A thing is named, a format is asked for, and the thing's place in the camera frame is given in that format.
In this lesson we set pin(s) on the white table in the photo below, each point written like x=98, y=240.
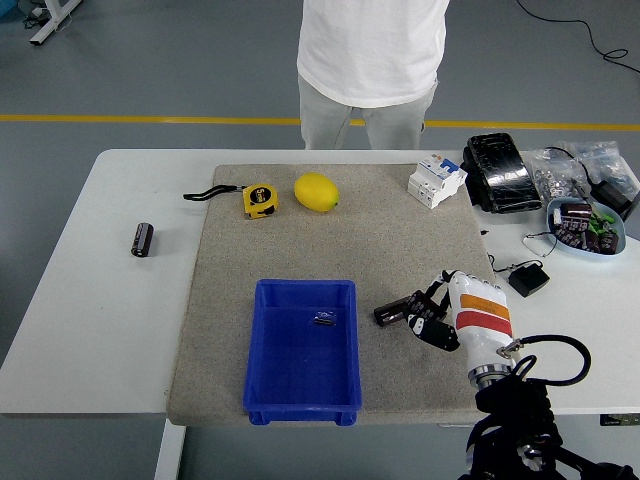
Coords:
x=100, y=325

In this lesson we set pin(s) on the clear bag of small parts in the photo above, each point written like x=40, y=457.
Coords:
x=605, y=160

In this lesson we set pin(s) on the blue plastic box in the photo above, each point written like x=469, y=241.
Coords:
x=300, y=360

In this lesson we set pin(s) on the dark brown cylindrical battery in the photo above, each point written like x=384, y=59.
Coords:
x=142, y=240
x=387, y=315

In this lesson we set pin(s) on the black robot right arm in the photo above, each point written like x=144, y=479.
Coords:
x=520, y=405

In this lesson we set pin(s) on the green plastic part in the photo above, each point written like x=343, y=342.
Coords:
x=600, y=222

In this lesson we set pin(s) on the small clear bag black part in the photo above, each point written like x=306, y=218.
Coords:
x=325, y=320

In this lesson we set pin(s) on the clear bag of metal nuts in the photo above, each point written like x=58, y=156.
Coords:
x=550, y=180

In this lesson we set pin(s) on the black table control panel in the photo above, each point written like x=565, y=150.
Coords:
x=620, y=420

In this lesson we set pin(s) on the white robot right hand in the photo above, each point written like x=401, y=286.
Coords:
x=482, y=320

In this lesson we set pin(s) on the white table leg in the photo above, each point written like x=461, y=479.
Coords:
x=170, y=450

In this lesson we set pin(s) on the grey-brown mat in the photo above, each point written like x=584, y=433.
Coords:
x=350, y=240

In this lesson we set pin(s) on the large brown capacitor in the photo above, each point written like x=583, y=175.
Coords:
x=576, y=210

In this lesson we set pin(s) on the yellow lemon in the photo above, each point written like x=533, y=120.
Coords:
x=316, y=192

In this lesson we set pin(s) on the small black power adapter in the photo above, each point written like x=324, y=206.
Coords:
x=528, y=281

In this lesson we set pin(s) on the black wrapped box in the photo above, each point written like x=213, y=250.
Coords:
x=502, y=175

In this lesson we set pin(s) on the yellow tape measure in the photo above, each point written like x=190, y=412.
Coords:
x=260, y=201

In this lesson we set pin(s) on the dark battery with white print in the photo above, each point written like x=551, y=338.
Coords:
x=420, y=302

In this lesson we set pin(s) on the white blue circuit breaker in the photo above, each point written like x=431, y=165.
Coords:
x=432, y=182

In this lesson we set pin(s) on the dark capacitor with print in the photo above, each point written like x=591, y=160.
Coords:
x=608, y=242
x=567, y=232
x=591, y=241

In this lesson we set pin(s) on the person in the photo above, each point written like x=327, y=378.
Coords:
x=370, y=50

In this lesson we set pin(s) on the white desk foot frame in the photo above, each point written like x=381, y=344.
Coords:
x=52, y=22

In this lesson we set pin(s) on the large black power adapter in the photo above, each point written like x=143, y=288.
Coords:
x=612, y=192

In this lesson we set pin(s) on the small white connector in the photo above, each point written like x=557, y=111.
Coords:
x=556, y=216

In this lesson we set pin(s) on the light blue bowl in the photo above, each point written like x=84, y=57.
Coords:
x=582, y=254

